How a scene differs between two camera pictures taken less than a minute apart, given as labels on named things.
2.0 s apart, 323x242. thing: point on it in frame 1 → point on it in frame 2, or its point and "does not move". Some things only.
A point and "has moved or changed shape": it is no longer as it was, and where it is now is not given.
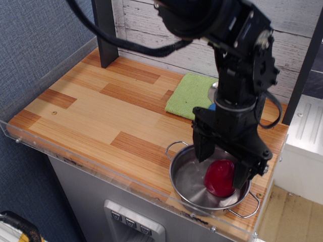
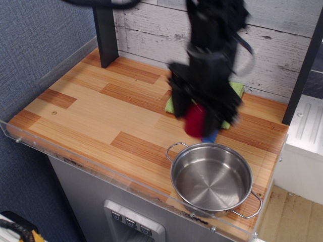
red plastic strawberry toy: [219, 178] has moved or changed shape
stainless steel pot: [187, 175] does not move
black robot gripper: [233, 125] → [205, 81]
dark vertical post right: [315, 48] does not move
